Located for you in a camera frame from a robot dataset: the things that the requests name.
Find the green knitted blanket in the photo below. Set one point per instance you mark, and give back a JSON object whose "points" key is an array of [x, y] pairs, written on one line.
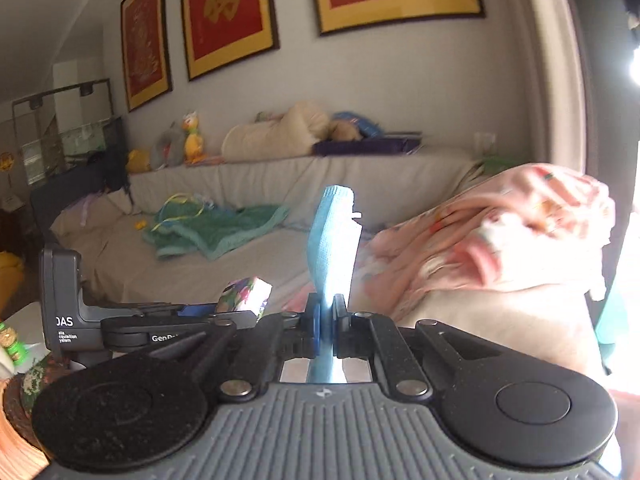
{"points": [[215, 230]]}

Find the pink printed blanket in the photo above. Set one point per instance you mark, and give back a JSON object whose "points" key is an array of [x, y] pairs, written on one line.
{"points": [[480, 240]]}

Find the woven basket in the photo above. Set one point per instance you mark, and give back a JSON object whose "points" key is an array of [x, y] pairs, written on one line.
{"points": [[20, 420]]}

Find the narrow red framed picture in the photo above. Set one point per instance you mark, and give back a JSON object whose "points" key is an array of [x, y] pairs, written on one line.
{"points": [[146, 40]]}

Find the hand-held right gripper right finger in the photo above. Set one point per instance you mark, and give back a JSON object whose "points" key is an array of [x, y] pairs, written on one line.
{"points": [[340, 331]]}

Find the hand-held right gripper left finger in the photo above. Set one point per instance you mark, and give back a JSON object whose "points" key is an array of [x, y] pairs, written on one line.
{"points": [[314, 329]]}

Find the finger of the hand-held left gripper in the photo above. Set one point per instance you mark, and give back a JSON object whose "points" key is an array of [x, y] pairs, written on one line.
{"points": [[165, 335], [230, 315]]}

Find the grey plush toy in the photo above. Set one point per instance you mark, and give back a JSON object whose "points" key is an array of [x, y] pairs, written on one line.
{"points": [[167, 149]]}

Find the cream rolled blanket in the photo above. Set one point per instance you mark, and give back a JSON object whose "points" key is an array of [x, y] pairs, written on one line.
{"points": [[270, 136]]}

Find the red calligraphy framed picture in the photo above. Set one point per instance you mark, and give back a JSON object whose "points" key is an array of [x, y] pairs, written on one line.
{"points": [[227, 15]]}

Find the yellow chair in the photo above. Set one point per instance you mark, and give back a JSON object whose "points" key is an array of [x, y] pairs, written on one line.
{"points": [[9, 275]]}

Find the brown plush toy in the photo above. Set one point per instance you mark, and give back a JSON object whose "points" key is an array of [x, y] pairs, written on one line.
{"points": [[345, 131]]}

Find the yellow duck plush toy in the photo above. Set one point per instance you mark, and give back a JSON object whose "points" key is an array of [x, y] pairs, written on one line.
{"points": [[192, 140]]}

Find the yellow ribbon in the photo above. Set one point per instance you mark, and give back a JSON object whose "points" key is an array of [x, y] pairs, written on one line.
{"points": [[182, 210]]}

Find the floral tissue pack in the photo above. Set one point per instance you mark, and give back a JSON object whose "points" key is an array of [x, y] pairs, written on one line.
{"points": [[245, 300]]}

